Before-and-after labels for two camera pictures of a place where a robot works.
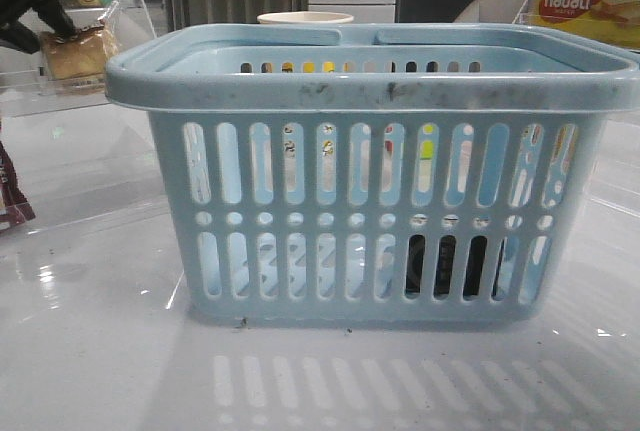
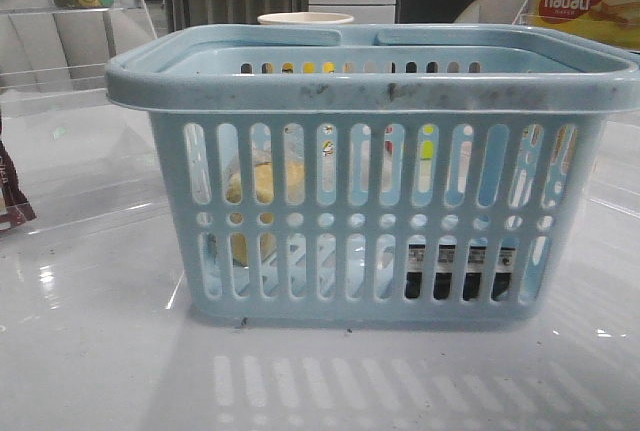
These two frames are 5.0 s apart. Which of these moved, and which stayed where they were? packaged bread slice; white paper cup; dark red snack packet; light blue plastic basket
Moved: packaged bread slice
Stayed: white paper cup; dark red snack packet; light blue plastic basket
